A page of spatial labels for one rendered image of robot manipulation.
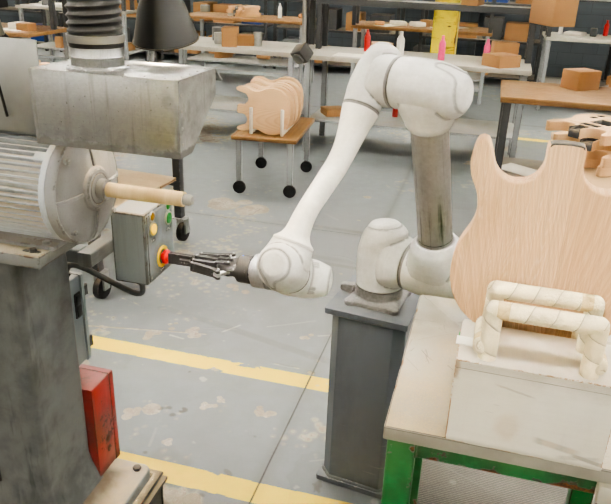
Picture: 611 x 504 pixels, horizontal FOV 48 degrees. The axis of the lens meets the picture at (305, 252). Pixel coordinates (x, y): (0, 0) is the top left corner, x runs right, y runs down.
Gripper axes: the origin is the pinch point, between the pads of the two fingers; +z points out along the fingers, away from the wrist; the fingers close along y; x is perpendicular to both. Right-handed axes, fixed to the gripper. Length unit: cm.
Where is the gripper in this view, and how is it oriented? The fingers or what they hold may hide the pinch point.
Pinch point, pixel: (181, 259)
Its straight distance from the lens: 187.2
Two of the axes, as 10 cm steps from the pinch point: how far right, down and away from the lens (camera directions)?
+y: 2.6, -3.8, 8.9
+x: 0.4, -9.1, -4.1
